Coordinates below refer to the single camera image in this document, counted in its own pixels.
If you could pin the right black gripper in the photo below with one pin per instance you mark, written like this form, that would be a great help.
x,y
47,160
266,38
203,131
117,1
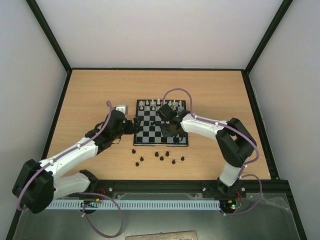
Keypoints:
x,y
164,130

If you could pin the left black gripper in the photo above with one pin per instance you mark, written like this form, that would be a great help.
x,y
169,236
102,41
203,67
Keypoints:
x,y
137,126

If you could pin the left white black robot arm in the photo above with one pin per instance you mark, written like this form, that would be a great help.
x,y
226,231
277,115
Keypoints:
x,y
39,183

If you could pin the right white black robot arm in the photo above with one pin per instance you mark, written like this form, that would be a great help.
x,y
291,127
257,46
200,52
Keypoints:
x,y
236,144

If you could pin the black white chess board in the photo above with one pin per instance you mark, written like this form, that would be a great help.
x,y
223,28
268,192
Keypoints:
x,y
147,135

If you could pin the right controller circuit board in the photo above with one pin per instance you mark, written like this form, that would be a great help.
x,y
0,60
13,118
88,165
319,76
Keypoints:
x,y
231,204

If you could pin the controller circuit board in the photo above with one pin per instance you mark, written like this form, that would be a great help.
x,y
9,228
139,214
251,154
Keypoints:
x,y
91,203
231,204

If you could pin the left controller circuit board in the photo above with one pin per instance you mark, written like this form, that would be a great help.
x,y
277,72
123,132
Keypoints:
x,y
91,203

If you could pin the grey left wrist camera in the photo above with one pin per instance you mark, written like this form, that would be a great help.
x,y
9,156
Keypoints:
x,y
122,108

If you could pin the light blue slotted cable duct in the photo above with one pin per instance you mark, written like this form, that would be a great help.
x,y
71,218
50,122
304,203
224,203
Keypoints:
x,y
211,205

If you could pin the black cage frame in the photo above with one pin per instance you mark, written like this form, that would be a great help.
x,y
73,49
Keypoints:
x,y
257,115

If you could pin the black aluminium mounting rail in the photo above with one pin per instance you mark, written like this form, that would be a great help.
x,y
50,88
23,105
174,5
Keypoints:
x,y
208,188

